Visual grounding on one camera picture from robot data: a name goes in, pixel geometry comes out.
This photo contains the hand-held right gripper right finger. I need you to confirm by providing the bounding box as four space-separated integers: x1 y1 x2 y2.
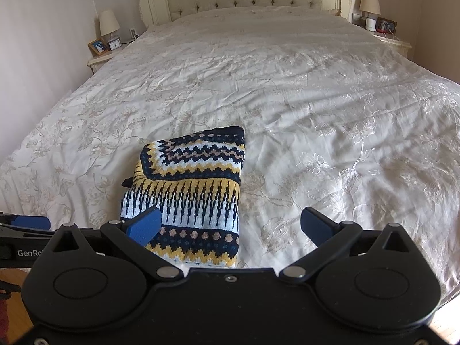
278 206 415 283

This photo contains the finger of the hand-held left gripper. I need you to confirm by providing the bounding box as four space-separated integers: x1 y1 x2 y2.
0 214 55 240

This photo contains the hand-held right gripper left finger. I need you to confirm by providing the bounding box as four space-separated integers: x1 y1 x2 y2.
46 206 181 281

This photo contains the patterned knit sweater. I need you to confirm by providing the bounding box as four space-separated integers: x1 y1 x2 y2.
120 126 247 268

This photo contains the cream embroidered bedspread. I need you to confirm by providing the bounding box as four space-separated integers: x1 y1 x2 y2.
0 6 460 295

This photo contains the cream nightstand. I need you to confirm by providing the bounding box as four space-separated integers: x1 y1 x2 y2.
86 48 120 76
354 22 413 58

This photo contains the cream shade table lamp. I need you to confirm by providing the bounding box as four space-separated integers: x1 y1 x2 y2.
99 10 121 44
359 0 381 18

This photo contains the wooden photo frame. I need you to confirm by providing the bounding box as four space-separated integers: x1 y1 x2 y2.
88 38 110 57

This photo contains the dark photo frame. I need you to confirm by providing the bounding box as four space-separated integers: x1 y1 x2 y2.
376 17 398 35

